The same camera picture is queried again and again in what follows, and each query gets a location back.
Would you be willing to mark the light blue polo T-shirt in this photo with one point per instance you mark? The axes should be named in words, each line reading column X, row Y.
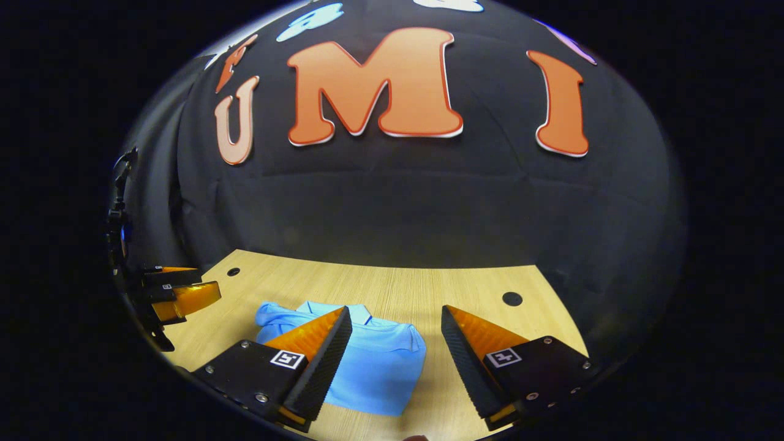
column 380, row 367

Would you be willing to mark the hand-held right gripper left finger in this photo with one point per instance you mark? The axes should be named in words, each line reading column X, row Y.
column 327, row 367

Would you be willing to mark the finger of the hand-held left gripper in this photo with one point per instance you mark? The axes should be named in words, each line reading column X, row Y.
column 190, row 300
column 174, row 277

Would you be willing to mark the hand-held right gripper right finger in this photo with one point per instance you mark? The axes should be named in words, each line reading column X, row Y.
column 468, row 367

